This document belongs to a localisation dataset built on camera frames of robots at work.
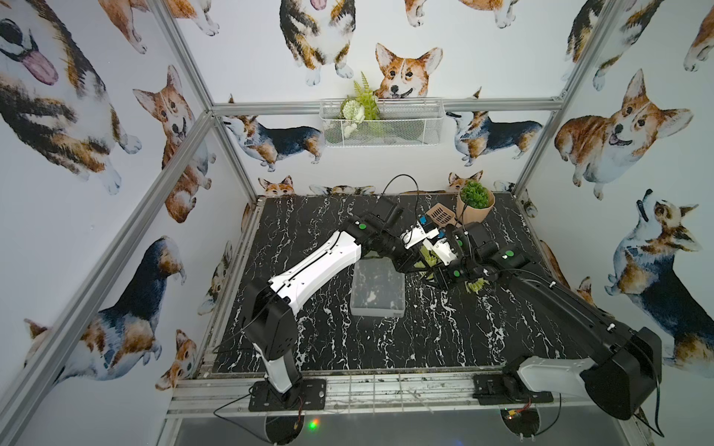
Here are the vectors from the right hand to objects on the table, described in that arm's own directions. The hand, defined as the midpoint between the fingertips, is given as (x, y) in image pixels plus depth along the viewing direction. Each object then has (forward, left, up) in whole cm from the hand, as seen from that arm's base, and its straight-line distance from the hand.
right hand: (424, 277), depth 75 cm
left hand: (+3, -1, +4) cm, 5 cm away
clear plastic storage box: (+6, +13, -18) cm, 23 cm away
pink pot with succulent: (+34, -23, -7) cm, 42 cm away
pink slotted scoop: (+38, -14, -19) cm, 45 cm away
